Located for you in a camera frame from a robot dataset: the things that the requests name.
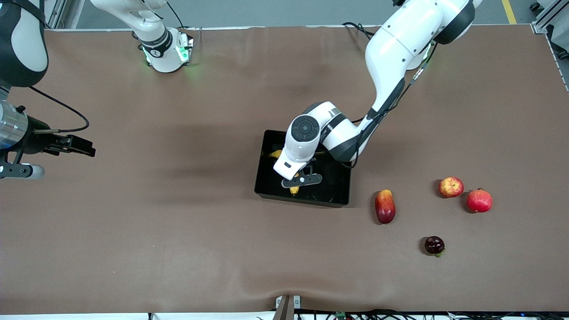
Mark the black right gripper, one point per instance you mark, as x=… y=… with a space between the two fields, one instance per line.
x=36 y=143

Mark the yellow banana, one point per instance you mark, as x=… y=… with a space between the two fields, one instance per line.
x=294 y=190

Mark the black plastic box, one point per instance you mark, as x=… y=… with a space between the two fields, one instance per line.
x=331 y=195

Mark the red yellow apple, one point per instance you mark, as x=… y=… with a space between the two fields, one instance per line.
x=451 y=187

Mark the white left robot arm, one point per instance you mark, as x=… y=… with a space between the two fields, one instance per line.
x=400 y=44

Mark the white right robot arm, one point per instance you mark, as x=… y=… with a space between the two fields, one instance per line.
x=26 y=49

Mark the red yellow mango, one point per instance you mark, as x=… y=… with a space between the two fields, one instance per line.
x=385 y=208

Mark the brown table cover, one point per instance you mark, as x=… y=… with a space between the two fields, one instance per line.
x=178 y=222

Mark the dark purple mangosteen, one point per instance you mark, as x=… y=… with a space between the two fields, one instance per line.
x=434 y=245

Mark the red pomegranate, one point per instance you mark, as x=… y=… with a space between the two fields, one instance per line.
x=479 y=201

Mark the aluminium frame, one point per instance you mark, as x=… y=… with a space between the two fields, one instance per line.
x=540 y=24
x=55 y=13

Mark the grey metal table bracket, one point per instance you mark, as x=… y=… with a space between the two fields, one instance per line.
x=284 y=309

